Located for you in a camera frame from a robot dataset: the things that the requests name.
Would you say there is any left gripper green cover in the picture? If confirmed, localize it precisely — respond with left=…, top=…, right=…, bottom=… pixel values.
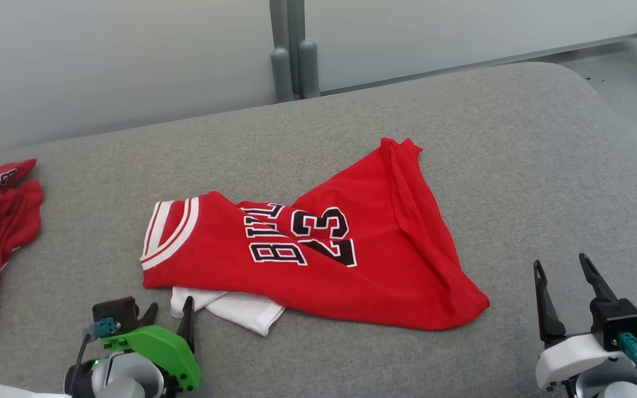
left=102, top=296, right=203, bottom=396

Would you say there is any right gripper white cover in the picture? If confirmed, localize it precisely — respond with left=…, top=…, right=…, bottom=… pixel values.
left=533, top=253, right=637, bottom=390

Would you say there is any red Bulls 23 jersey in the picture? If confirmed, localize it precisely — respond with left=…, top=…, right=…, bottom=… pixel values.
left=140, top=137, right=490, bottom=337

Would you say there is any left cable with teal plug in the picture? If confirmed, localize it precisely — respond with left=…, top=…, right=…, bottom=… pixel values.
left=72, top=317, right=119, bottom=398

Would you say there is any grey double partition post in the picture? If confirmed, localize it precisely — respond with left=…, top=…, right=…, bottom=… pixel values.
left=270, top=0, right=321, bottom=104

